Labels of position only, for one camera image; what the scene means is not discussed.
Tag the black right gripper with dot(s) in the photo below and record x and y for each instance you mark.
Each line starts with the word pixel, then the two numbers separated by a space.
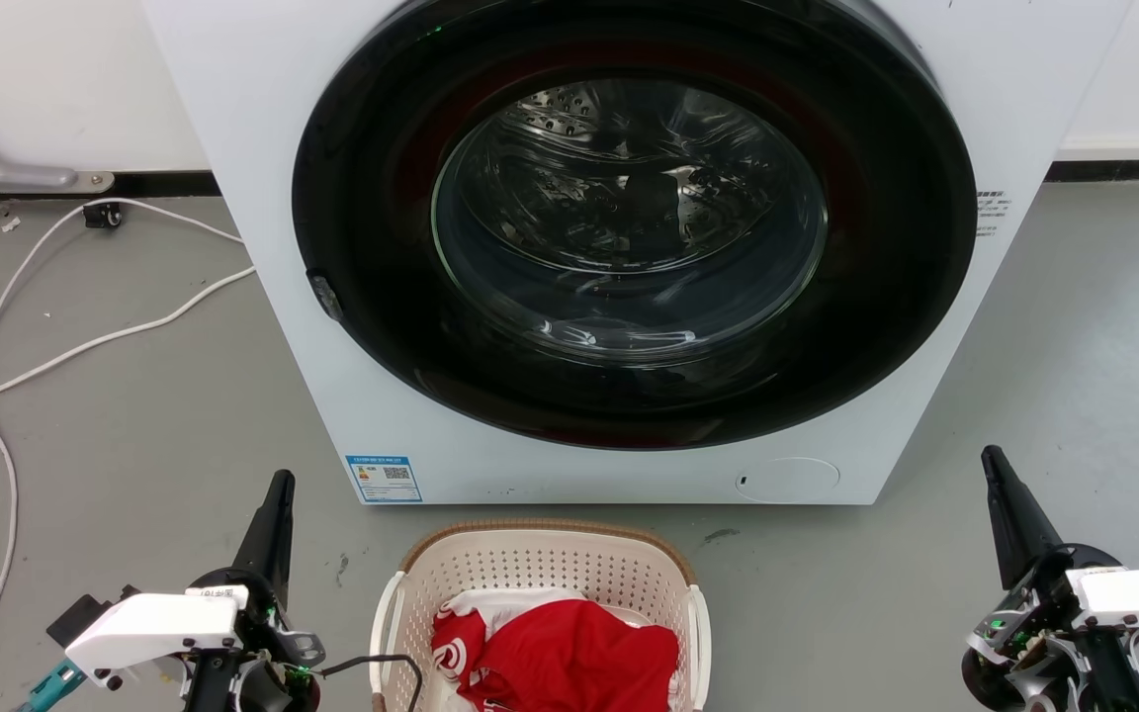
pixel 1024 643

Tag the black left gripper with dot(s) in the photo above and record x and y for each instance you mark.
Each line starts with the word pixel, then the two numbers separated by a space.
pixel 278 653

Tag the beige perforated laundry basket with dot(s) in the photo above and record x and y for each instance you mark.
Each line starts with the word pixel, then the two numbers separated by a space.
pixel 530 559

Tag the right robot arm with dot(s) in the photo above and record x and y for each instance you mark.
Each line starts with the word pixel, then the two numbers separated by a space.
pixel 1113 682

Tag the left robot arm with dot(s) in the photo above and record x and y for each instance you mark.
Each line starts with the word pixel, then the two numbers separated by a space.
pixel 209 687

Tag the blue energy label sticker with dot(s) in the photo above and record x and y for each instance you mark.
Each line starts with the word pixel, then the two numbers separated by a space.
pixel 384 479

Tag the black round washer door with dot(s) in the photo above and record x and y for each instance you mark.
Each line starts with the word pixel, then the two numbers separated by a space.
pixel 372 247

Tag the red garment with white print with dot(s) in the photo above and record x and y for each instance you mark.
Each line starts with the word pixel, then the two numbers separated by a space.
pixel 579 658

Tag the small black floor plug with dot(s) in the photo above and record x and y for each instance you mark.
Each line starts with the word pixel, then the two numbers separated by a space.
pixel 103 215

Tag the white front-load washing machine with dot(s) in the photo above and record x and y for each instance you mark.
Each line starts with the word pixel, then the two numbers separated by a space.
pixel 263 119

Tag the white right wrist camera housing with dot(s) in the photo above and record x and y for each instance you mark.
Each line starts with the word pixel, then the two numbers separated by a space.
pixel 1138 595

